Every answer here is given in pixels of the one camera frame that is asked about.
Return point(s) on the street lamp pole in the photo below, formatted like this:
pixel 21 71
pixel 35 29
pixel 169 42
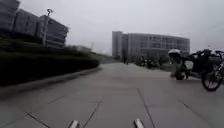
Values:
pixel 45 30

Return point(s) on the grey concrete slab pavement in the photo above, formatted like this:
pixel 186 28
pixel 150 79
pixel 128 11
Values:
pixel 116 93

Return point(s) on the wide pale grey building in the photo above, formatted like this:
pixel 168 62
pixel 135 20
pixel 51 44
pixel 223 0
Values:
pixel 150 45

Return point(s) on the parked bicycle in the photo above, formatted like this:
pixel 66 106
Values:
pixel 211 79

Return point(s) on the dark green hedge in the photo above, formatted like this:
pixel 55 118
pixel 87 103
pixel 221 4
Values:
pixel 40 65

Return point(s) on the grey concrete kerb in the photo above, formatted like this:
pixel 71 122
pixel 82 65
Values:
pixel 50 80

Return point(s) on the robot's own part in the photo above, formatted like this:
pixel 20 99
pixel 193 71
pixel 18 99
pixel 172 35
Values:
pixel 74 124
pixel 138 123

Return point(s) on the grey multi-storey building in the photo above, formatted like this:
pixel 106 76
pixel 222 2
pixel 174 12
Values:
pixel 26 25

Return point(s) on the person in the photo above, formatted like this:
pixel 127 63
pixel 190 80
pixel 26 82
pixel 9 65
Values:
pixel 124 60

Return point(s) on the grassy slope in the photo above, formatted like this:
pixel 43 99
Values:
pixel 105 58

